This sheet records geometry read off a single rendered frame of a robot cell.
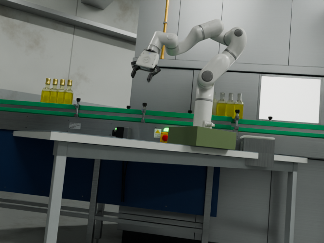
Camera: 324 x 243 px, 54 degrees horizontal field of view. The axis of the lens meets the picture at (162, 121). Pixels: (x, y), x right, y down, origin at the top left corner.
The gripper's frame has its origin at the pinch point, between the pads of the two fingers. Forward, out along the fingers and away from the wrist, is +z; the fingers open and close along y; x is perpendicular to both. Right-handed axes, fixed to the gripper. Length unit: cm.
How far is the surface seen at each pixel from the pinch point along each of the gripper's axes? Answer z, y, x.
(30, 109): 23, -86, 43
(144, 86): -28, -26, 67
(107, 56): -147, -182, 246
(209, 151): 22, 44, 17
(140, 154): 38.9, 17.1, -2.3
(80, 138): 46, 0, -26
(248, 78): -55, 46, 66
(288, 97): -51, 76, 72
